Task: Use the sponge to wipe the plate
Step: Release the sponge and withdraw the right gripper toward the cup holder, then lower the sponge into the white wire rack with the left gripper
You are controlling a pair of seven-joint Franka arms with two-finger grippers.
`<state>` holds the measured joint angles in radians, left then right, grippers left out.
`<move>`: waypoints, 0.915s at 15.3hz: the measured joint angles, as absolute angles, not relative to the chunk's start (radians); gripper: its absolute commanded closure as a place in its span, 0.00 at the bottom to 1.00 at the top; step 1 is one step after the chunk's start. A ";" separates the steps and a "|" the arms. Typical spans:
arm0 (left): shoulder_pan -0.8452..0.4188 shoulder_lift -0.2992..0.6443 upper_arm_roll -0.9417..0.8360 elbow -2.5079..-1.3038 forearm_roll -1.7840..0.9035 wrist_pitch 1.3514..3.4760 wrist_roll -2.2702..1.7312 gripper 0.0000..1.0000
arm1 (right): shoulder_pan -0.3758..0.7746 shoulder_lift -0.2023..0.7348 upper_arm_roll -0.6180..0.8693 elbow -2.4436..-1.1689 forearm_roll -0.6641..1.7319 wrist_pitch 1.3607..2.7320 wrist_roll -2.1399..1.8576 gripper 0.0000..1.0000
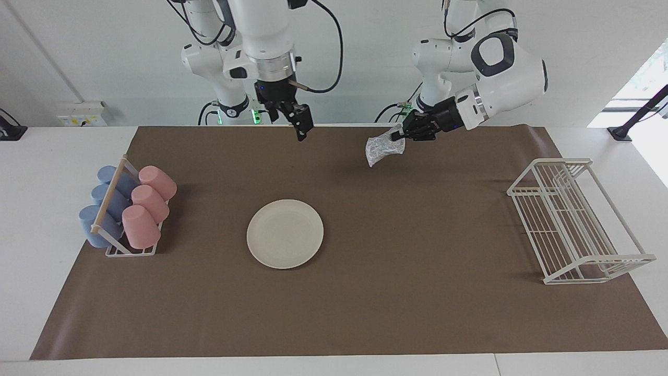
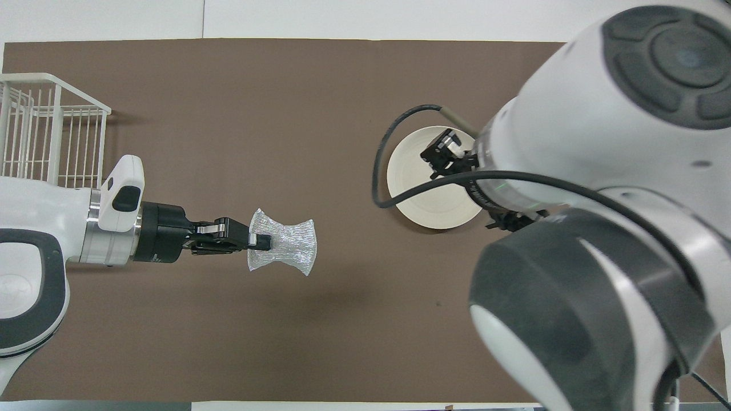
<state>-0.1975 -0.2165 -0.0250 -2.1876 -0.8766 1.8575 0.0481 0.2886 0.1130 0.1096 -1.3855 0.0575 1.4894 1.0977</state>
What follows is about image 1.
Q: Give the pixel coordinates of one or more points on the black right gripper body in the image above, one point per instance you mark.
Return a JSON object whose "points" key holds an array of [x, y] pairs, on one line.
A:
{"points": [[276, 91]]}

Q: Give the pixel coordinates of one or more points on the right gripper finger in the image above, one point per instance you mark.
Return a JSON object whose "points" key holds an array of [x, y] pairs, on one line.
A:
{"points": [[301, 122], [270, 110]]}

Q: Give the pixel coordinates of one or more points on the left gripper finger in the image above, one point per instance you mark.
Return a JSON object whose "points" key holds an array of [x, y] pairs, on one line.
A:
{"points": [[415, 119], [415, 137]]}

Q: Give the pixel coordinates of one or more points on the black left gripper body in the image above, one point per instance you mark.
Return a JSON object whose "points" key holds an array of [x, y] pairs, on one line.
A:
{"points": [[446, 119]]}

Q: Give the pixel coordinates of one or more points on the silver glitter sponge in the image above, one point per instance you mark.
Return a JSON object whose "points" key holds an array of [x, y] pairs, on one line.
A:
{"points": [[383, 149]]}

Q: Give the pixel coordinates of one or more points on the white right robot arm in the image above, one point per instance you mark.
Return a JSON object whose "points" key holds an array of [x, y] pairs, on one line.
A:
{"points": [[261, 31]]}

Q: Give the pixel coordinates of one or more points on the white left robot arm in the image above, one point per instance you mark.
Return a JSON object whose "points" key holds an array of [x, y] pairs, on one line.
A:
{"points": [[511, 78]]}

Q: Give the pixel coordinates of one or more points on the cream round plate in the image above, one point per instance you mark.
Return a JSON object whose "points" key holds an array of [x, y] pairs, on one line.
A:
{"points": [[285, 234]]}

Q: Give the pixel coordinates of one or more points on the pink plastic cup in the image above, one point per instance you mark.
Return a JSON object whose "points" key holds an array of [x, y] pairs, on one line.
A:
{"points": [[159, 181], [140, 227], [150, 202]]}

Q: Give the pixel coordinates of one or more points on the brown paper table mat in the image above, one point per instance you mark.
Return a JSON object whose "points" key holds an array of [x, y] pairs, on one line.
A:
{"points": [[391, 303]]}

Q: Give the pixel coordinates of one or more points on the blue plastic cup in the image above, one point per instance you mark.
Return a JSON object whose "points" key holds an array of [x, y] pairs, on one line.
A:
{"points": [[87, 223], [107, 173], [100, 194]]}

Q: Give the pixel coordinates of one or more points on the white cup rack wooden rod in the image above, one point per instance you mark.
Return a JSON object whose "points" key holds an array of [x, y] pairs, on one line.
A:
{"points": [[109, 193]]}

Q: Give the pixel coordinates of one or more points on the black table clamp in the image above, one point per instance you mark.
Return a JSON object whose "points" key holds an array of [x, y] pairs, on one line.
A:
{"points": [[10, 133]]}

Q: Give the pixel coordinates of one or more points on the white wall socket box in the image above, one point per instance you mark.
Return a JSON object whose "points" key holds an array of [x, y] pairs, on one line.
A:
{"points": [[78, 117]]}

